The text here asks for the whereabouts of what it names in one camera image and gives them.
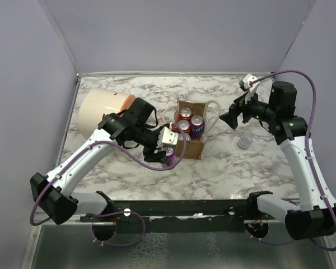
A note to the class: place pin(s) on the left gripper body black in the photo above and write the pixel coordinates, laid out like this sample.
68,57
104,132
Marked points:
149,139

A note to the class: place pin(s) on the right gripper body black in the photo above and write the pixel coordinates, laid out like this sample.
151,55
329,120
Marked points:
254,109

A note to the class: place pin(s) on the purple Fanta can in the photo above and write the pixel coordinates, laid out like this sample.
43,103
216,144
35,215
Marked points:
197,126
184,136

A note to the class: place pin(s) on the red cola can front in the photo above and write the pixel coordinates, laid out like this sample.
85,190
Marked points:
184,126

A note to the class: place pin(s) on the red cola can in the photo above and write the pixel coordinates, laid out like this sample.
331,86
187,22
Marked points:
184,126
185,113

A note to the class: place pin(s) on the jute canvas tote bag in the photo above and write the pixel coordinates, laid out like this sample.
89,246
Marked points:
194,148

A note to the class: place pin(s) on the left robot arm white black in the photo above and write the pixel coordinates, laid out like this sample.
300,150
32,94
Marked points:
54,192

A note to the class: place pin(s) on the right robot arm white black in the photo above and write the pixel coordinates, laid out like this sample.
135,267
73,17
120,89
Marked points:
315,216

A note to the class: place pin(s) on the beige round box orange lid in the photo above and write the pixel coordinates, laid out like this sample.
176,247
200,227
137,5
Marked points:
98,103

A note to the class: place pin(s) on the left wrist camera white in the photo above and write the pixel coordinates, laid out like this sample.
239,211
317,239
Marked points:
167,138

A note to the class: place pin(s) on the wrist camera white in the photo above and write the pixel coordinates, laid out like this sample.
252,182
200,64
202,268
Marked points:
167,138
247,86

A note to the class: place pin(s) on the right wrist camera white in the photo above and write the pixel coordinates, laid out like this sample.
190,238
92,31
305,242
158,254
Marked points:
247,86

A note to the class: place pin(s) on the black front mounting rail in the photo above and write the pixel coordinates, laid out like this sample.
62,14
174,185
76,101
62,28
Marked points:
176,216

